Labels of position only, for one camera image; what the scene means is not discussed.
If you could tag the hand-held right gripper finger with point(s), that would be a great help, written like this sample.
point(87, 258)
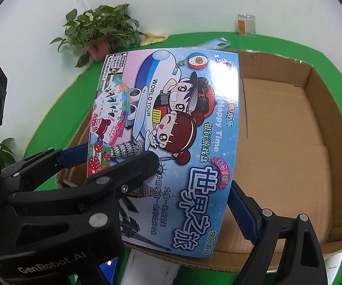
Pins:
point(243, 210)

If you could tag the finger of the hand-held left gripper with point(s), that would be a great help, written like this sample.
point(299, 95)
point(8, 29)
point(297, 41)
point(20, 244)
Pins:
point(135, 169)
point(75, 156)

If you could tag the cartoon board game box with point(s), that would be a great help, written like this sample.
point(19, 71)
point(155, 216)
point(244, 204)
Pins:
point(173, 109)

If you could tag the brown cardboard box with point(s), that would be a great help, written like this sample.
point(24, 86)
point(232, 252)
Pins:
point(277, 124)

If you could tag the green leafy plant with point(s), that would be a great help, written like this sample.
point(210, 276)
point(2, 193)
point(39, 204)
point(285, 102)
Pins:
point(8, 154)

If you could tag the white rectangular case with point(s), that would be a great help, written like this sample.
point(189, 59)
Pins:
point(153, 268)

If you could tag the potted green plant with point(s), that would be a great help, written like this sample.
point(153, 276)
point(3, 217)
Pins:
point(99, 26)

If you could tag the yellow flat scrap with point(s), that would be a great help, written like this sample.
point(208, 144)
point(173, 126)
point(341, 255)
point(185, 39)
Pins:
point(156, 38)

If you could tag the light blue phone case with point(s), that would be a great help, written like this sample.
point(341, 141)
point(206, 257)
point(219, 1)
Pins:
point(215, 43)

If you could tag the glass jar with orange label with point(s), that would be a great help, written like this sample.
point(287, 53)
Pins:
point(246, 25)

